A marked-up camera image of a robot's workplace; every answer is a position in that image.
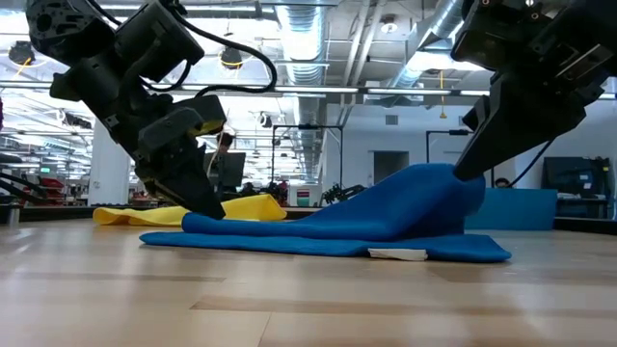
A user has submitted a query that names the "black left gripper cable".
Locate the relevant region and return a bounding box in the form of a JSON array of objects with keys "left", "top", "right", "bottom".
[{"left": 86, "top": 0, "right": 280, "bottom": 98}]

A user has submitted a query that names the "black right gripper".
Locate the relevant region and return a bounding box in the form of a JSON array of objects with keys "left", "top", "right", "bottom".
[{"left": 452, "top": 0, "right": 617, "bottom": 182}]

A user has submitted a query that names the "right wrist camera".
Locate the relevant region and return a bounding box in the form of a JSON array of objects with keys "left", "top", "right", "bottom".
[{"left": 450, "top": 0, "right": 555, "bottom": 73}]

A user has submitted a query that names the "yellow microfiber towel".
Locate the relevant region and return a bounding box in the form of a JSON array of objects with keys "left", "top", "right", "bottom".
[{"left": 92, "top": 193, "right": 288, "bottom": 227}]

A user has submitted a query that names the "black ceiling lamp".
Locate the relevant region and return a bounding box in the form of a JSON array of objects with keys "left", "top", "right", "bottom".
[
  {"left": 8, "top": 40, "right": 36, "bottom": 67},
  {"left": 220, "top": 46, "right": 244, "bottom": 70}
]

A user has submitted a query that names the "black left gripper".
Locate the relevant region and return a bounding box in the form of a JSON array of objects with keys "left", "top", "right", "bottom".
[{"left": 50, "top": 60, "right": 228, "bottom": 221}]

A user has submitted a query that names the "red toolbox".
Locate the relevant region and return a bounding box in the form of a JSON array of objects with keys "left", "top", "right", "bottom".
[{"left": 37, "top": 176, "right": 66, "bottom": 202}]

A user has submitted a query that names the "blue microfiber towel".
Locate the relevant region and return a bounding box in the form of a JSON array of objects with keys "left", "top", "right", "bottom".
[{"left": 139, "top": 162, "right": 513, "bottom": 264}]

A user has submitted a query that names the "black metal gantry frame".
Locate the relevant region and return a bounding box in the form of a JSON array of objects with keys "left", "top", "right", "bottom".
[{"left": 425, "top": 128, "right": 471, "bottom": 165}]

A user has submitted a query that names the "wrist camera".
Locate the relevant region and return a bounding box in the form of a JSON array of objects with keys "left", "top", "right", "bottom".
[
  {"left": 450, "top": 0, "right": 555, "bottom": 73},
  {"left": 114, "top": 0, "right": 206, "bottom": 84}
]

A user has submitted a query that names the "yellow hanging cord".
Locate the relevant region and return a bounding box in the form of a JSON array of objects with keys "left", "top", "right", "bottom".
[{"left": 438, "top": 70, "right": 448, "bottom": 120}]

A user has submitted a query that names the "black background monitor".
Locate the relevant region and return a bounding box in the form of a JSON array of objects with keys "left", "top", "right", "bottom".
[{"left": 204, "top": 151, "right": 247, "bottom": 190}]

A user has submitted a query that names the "teal plastic basket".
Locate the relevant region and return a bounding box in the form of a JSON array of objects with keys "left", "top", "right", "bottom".
[{"left": 464, "top": 187, "right": 559, "bottom": 231}]

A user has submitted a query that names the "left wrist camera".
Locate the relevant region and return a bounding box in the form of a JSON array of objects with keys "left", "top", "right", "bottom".
[{"left": 114, "top": 0, "right": 206, "bottom": 84}]

